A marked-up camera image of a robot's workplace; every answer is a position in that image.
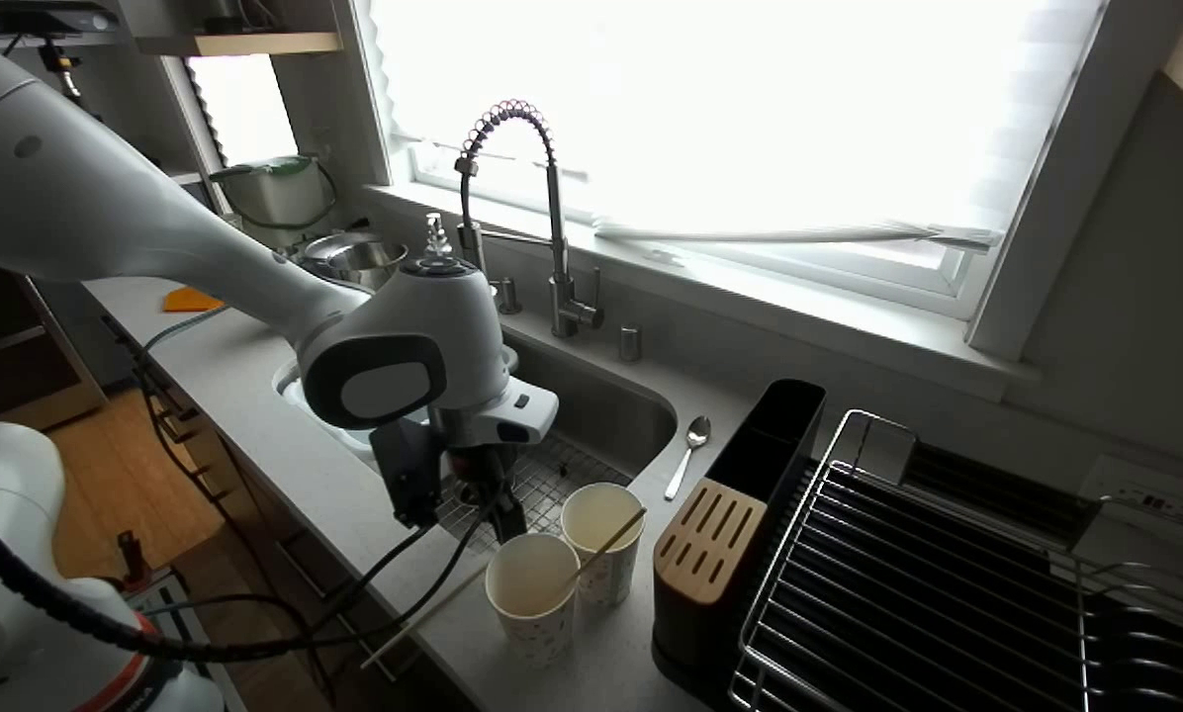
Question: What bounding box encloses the white window frame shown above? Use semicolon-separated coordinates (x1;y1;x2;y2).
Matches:
376;0;1183;374

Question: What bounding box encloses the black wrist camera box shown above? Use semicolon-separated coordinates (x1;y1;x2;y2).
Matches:
367;415;449;533

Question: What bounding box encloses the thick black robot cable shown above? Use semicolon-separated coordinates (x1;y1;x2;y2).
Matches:
0;479;436;668

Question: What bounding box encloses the thin black cable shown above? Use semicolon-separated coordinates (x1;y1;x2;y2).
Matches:
150;509;503;664

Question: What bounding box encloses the chrome spring kitchen faucet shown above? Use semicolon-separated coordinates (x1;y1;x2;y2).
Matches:
453;94;607;345

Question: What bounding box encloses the wire sink bottom grid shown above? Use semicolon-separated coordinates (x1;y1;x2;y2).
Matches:
428;428;639;558

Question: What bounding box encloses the stainless steel sink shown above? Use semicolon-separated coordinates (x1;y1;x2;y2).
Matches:
503;304;685;558

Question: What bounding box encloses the clear soap bottle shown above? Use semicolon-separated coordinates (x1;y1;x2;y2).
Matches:
412;210;467;273

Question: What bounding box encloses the metal wire dish rack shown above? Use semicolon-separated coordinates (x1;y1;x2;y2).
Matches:
723;405;1183;712

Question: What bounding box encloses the white container green rim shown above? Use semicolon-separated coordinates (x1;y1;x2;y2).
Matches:
220;153;340;239

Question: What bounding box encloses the metal spoon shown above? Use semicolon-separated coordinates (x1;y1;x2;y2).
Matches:
660;415;715;505

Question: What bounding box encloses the dark base cabinet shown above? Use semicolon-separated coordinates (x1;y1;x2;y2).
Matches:
111;329;489;712

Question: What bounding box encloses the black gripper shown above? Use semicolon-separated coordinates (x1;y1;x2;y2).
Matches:
444;441;529;548

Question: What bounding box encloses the patterned white paper cup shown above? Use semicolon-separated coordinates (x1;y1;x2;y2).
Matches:
485;525;586;661
560;479;651;612

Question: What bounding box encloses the light wooden chopstick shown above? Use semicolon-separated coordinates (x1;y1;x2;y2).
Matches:
566;505;651;595
355;567;493;677

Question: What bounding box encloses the wooden shelf board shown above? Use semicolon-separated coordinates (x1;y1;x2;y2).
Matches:
188;28;344;61

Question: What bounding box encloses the black caddy with wooden insert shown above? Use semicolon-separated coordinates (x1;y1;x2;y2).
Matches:
651;378;831;706

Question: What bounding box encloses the metal bowl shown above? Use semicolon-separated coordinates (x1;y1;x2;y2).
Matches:
284;229;386;289

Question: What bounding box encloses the orange sponge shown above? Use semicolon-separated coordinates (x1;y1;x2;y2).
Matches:
154;283;230;320

